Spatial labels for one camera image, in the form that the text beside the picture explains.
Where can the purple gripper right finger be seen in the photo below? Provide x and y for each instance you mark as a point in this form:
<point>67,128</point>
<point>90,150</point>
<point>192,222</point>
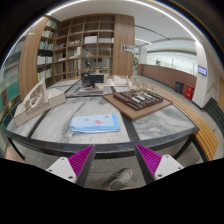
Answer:
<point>155,166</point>

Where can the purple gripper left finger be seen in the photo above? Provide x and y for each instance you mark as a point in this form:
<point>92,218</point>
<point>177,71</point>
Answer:
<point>74,168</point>

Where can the light blue folded towel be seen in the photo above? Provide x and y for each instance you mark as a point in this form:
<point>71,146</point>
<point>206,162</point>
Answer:
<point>95,123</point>

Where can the grey sneaker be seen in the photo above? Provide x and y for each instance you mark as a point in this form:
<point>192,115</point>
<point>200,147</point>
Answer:
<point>120,181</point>

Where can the wooden bench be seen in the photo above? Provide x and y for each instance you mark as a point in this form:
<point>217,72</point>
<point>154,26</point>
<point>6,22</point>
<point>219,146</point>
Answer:
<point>205,138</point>

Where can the brown architectural model on board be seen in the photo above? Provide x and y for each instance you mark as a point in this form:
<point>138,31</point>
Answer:
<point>136,104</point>

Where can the white architectural model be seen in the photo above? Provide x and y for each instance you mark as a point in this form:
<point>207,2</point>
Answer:
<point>37,101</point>

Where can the red bin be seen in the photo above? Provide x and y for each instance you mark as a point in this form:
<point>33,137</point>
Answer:
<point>189,92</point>

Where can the black bin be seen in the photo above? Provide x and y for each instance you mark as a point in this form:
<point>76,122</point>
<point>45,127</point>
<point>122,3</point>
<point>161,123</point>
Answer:
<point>179,87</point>

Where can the white small building model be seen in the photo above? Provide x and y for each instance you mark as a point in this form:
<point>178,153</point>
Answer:
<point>117,80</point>

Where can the wooden bookshelf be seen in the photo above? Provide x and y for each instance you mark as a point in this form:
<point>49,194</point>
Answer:
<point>56,51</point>

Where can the wall screen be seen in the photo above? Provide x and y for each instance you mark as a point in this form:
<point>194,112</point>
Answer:
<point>202,70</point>

